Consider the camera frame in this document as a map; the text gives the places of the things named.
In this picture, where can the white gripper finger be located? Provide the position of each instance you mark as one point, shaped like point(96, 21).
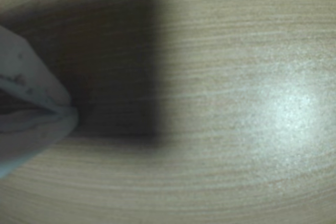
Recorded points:
point(31, 140)
point(31, 77)

